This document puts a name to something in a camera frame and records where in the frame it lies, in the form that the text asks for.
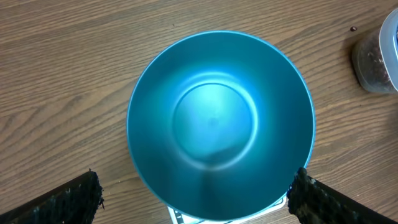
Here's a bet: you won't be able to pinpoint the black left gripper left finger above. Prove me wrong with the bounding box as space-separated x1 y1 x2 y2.
1 170 104 224

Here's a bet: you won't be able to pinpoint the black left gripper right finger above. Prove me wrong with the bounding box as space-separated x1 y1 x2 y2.
287 167 397 224

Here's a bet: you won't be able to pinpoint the white kitchen scale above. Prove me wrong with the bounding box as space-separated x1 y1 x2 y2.
167 194 287 224

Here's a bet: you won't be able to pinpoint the teal blue bowl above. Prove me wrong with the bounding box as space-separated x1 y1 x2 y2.
126 30 316 217

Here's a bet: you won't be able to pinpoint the red adzuki beans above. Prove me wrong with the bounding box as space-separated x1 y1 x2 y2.
352 29 395 93

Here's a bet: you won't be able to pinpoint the clear plastic bean container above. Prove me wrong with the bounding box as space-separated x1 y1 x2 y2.
351 9 397 94

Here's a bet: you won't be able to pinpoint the loose red bean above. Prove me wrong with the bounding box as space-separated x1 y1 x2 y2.
350 26 358 32

